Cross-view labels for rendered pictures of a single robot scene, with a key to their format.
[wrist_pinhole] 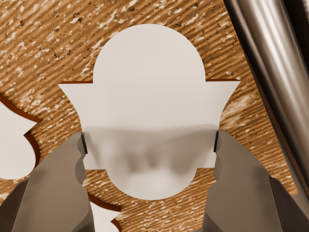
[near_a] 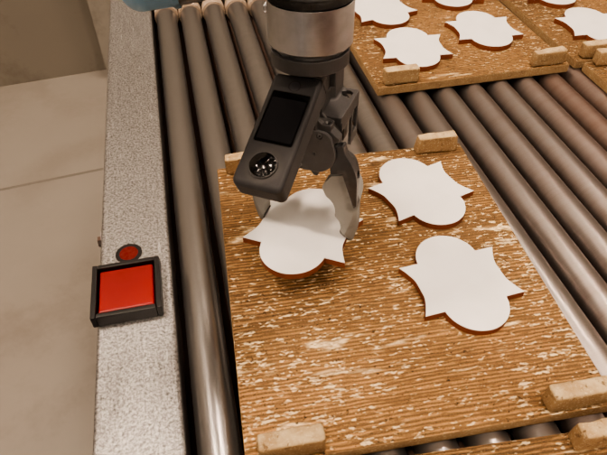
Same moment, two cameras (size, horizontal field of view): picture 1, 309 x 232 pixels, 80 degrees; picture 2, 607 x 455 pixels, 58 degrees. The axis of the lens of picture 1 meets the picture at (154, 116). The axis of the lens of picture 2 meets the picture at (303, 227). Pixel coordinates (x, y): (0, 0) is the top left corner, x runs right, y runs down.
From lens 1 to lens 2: 0.49 m
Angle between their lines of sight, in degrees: 24
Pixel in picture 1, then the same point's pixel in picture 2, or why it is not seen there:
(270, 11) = (198, 291)
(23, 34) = (377, 325)
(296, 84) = (193, 245)
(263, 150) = (233, 206)
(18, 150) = (429, 255)
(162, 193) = (314, 191)
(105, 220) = (386, 184)
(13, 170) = (444, 243)
